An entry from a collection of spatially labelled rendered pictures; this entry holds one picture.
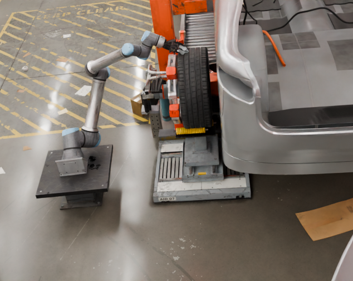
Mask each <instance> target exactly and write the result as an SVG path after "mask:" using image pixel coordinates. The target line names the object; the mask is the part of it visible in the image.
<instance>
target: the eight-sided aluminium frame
mask: <svg viewBox="0 0 353 281"><path fill-rule="evenodd" d="M172 62H173V65H172V66H171V65H170V64H171V63H172ZM173 66H175V67H176V68H177V72H178V58H177V55H176V54H175V55H174V54H170V55H169V56H168V65H167V67H173ZM173 87H174V91H171V81H170V80H168V98H169V103H170V104H173V103H172V99H174V100H175V104H177V103H178V100H177V87H176V79H175V80H173ZM179 107H180V104H179ZM171 119H172V121H173V122H174V124H182V116H181V111H180V117H176V118H171Z"/></svg>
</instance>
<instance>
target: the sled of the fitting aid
mask: <svg viewBox="0 0 353 281"><path fill-rule="evenodd" d="M218 148H219V164H218V165H207V166H189V167H185V141H183V156H182V182H200V181H220V180H224V178H223V157H222V139H218Z"/></svg>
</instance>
